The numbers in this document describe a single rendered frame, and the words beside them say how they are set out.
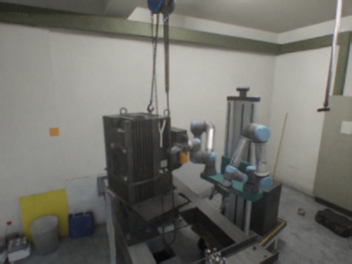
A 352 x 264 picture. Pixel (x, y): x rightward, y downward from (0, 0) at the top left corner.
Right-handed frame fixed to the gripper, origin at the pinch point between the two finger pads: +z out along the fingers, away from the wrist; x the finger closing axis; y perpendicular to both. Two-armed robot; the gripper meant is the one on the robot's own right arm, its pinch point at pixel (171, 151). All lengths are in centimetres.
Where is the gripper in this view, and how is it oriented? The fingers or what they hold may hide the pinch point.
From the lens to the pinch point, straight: 150.5
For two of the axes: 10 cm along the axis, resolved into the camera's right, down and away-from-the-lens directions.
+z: -7.0, 1.8, -6.9
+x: -7.1, -1.1, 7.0
